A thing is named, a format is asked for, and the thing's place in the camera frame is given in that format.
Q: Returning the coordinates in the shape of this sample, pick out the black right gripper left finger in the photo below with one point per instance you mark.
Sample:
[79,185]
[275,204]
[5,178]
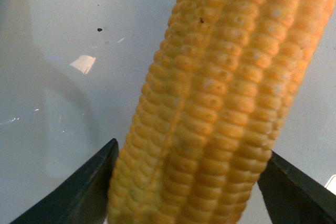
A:
[81,198]

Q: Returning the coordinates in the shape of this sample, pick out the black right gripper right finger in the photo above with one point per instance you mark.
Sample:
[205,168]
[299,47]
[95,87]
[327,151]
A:
[291,196]

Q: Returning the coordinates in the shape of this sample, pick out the yellow corn cob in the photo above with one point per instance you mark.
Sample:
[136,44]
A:
[213,103]

